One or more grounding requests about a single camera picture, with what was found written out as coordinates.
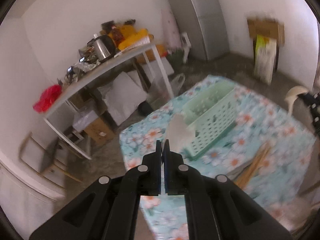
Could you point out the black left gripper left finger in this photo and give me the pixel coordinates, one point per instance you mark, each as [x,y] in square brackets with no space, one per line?
[108,208]

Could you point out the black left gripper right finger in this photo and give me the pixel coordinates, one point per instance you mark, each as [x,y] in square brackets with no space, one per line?
[215,207]

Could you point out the cream ceramic spoon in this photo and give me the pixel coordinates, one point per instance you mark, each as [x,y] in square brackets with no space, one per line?
[292,96]

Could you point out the white ceramic spoon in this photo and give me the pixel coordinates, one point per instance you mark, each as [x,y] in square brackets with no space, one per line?
[179,134]

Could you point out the wooden chopstick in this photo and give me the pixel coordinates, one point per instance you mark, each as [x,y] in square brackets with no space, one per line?
[251,170]

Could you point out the wooden chair black seat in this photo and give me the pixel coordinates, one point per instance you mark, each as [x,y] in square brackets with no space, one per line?
[50,163]

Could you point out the cardboard box under table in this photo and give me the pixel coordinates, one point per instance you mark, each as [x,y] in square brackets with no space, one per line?
[100,131]

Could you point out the brown cardboard box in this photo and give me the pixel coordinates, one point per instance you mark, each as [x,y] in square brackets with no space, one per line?
[267,28]

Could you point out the mint green utensil basket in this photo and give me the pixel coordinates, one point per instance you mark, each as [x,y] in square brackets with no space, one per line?
[211,114]

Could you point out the white pillow under table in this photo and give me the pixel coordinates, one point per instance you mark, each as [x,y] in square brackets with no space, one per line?
[123,95]

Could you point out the red plastic bag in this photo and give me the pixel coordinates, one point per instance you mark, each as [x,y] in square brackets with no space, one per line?
[47,98]

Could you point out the white step stool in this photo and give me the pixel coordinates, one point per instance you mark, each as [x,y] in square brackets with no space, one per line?
[186,45]

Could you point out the silver refrigerator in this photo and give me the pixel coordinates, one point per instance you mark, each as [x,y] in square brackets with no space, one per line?
[204,24]

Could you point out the pink rolled mat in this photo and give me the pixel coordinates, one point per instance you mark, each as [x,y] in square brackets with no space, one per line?
[171,32]

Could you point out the steel electric kettle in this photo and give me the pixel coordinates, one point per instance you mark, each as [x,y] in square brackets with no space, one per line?
[104,47]

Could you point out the white side table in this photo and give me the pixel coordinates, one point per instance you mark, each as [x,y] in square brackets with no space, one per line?
[102,75]

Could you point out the yellow plastic bag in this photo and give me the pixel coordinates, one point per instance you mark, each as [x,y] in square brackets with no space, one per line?
[139,38]

